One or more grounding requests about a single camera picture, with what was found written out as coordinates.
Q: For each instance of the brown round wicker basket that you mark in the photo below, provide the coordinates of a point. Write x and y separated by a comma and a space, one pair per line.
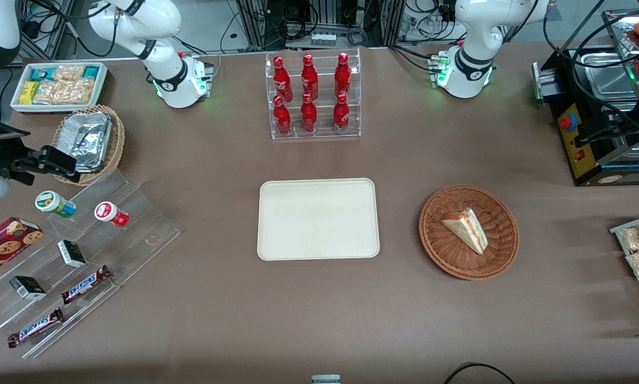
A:
458, 256

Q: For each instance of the silver foil packets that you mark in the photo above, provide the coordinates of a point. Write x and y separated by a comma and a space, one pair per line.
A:
87, 141

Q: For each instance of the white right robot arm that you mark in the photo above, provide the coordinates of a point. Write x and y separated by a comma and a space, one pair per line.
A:
170, 74

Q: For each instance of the cream rectangular serving tray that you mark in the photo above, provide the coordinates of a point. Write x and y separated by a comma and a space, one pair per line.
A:
318, 218

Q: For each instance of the black yellow-panelled machine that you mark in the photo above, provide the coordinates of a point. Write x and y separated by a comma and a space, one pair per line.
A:
618, 165

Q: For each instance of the teal snack packet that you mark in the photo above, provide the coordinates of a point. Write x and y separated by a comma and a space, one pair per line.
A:
90, 72
42, 73

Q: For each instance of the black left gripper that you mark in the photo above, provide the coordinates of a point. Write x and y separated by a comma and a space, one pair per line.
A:
620, 121

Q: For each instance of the small black carton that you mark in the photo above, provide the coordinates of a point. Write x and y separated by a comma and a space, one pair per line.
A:
72, 254
27, 288

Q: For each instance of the yellow snack packet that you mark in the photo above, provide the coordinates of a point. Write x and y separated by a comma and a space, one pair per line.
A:
29, 93

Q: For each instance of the clear acrylic stepped display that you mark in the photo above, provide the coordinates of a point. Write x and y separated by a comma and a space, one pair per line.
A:
138, 234

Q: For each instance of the Snickers chocolate bar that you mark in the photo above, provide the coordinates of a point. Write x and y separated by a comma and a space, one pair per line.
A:
36, 327
85, 285

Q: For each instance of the light tan wicker basket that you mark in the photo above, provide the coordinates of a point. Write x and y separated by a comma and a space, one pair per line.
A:
117, 144

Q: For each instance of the metal shelf tray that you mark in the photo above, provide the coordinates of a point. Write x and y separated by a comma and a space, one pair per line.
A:
621, 32

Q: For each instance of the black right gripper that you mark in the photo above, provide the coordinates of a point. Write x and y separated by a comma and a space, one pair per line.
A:
0, 149

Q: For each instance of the large clear cracker bag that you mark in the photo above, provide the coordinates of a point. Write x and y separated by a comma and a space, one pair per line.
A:
63, 92

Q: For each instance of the small clear cracker bag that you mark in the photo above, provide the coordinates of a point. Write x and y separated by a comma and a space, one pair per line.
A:
69, 72

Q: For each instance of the triangular wrapped sandwich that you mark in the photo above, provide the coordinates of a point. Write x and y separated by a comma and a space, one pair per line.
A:
469, 229

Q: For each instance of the grey device edge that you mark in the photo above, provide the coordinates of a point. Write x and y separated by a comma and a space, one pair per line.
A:
326, 380

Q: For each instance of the red lidded yogurt cup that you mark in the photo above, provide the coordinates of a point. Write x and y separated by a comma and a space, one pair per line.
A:
109, 213

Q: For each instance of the white rectangular snack bin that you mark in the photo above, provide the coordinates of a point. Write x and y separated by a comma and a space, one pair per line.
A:
102, 85

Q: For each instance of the red emergency stop button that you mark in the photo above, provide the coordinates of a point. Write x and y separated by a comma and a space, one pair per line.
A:
567, 122

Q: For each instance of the red cola bottle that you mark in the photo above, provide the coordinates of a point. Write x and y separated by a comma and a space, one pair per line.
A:
309, 77
282, 117
341, 113
309, 114
281, 80
342, 74

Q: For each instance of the aluminium profile frame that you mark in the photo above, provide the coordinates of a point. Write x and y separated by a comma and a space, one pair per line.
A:
325, 13

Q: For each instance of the white power strip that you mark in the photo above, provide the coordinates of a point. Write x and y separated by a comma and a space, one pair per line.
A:
323, 40

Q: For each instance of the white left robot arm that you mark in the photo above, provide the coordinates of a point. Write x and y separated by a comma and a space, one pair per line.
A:
466, 74

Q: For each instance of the stainless steel pan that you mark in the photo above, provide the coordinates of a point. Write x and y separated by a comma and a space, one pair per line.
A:
610, 80

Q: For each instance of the clear acrylic bottle rack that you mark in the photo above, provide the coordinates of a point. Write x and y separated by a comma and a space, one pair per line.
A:
325, 133

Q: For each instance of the green lidded yogurt cup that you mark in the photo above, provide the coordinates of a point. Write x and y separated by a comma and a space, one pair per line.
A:
53, 203

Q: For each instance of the red chocolate chip cookie box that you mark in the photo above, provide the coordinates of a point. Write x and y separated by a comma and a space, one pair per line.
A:
7, 242

